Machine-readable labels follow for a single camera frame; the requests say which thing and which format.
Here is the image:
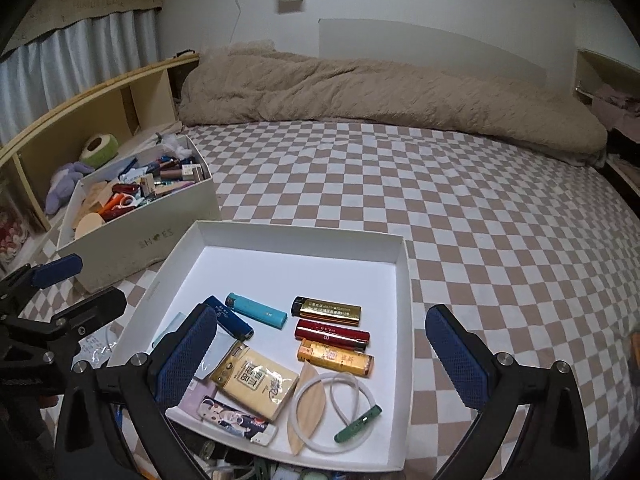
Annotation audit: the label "dark blue lighter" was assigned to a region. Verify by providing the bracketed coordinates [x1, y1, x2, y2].
[202, 296, 254, 339]

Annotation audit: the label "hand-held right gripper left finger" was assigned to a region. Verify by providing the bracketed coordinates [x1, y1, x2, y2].
[54, 304, 221, 480]

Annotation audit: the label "white plastic packet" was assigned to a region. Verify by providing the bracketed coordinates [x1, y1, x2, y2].
[75, 325, 121, 376]

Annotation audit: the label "shallow white cardboard tray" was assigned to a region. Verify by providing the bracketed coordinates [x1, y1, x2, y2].
[107, 220, 415, 472]

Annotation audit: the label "light blue foil packet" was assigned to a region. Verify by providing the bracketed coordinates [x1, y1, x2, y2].
[152, 312, 236, 381]

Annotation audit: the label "small printed sachet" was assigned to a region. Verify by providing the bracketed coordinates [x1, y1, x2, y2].
[197, 396, 278, 445]

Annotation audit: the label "purple plush toy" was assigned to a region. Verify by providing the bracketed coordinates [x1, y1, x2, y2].
[45, 161, 96, 215]

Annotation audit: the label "gold tissue pack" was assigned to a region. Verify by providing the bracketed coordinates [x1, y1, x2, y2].
[209, 344, 299, 422]

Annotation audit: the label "beige fluffy blanket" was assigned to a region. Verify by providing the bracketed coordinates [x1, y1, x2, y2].
[177, 47, 608, 167]

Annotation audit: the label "carved wooden block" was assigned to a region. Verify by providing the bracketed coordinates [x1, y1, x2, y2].
[82, 180, 116, 211]

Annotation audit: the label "red lighter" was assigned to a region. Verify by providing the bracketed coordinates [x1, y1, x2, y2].
[294, 319, 371, 351]

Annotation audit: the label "gold lighter with black cap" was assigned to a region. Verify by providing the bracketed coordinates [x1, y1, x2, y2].
[291, 296, 363, 327]

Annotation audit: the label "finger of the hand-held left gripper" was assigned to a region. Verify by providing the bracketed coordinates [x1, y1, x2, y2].
[0, 254, 84, 306]
[0, 287, 127, 363]

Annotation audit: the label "pile of cosmetics and sundries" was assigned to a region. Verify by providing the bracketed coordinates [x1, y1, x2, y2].
[75, 140, 208, 226]

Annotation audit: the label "leaf-shaped wooden piece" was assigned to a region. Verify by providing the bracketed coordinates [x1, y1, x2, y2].
[288, 361, 328, 456]

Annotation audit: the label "cream shoe box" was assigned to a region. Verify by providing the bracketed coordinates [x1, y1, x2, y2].
[55, 134, 222, 295]

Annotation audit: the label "green clip with white cord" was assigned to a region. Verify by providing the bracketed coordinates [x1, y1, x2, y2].
[295, 373, 382, 453]

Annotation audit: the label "beige curtain valance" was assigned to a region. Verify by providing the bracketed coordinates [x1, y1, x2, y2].
[0, 0, 166, 56]

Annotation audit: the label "orange lighter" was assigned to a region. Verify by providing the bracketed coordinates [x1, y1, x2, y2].
[297, 339, 375, 377]

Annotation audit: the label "white curtain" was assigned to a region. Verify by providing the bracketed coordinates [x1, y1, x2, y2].
[0, 7, 162, 148]

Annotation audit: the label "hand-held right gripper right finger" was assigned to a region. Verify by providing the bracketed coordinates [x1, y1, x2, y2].
[424, 304, 592, 480]

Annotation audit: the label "pink folded clothes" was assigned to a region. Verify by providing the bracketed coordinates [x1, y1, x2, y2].
[590, 85, 640, 133]

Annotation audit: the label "checkered bed sheet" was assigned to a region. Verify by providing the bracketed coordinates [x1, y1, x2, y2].
[10, 120, 640, 480]

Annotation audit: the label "teal lighter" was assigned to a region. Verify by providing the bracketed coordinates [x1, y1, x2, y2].
[225, 292, 289, 330]

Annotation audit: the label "green tape roll toy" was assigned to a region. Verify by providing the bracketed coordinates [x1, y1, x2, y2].
[81, 134, 121, 167]

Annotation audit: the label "red patterned printed cloth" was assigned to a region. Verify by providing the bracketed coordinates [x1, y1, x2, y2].
[0, 210, 32, 271]

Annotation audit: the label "cream wall closet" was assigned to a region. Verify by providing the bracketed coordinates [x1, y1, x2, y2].
[572, 47, 640, 201]

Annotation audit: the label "pink packet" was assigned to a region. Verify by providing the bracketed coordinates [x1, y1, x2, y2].
[177, 380, 218, 418]

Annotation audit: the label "round beige powder puff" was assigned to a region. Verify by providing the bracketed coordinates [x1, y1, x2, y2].
[75, 212, 107, 241]

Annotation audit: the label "cream bedside shelf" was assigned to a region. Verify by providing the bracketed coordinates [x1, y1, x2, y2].
[0, 52, 201, 233]

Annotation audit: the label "crumpled white tissue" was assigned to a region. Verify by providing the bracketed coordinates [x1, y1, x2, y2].
[162, 132, 195, 158]

